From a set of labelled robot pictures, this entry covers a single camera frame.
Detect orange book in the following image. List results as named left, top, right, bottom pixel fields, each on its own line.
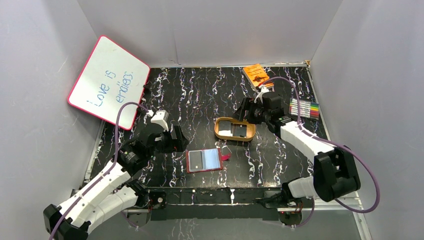
left=242, top=64, right=274, bottom=93

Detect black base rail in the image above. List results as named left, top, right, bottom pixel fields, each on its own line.
left=117, top=187, right=314, bottom=222

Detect pink framed whiteboard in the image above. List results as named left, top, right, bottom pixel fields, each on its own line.
left=67, top=35, right=151, bottom=130

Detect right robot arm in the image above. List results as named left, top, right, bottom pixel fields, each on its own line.
left=233, top=92, right=361, bottom=207

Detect pack of coloured markers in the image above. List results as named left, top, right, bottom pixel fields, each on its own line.
left=289, top=98, right=320, bottom=121

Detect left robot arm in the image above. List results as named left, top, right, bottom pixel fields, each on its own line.
left=43, top=110, right=189, bottom=240

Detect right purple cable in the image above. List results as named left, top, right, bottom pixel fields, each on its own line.
left=261, top=76, right=381, bottom=215

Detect gold oval tray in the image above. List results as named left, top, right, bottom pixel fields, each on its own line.
left=214, top=117, right=256, bottom=142

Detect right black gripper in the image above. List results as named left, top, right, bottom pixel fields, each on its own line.
left=231, top=97, right=271, bottom=125

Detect purple cable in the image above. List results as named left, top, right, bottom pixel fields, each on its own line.
left=47, top=101, right=152, bottom=240
left=261, top=76, right=381, bottom=215

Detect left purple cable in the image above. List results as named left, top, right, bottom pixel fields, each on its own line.
left=47, top=101, right=152, bottom=240

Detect red card holder wallet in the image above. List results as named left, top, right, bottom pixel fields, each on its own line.
left=185, top=148, right=231, bottom=174

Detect dark cards in tray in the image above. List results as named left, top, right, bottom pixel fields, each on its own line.
left=218, top=120, right=247, bottom=138

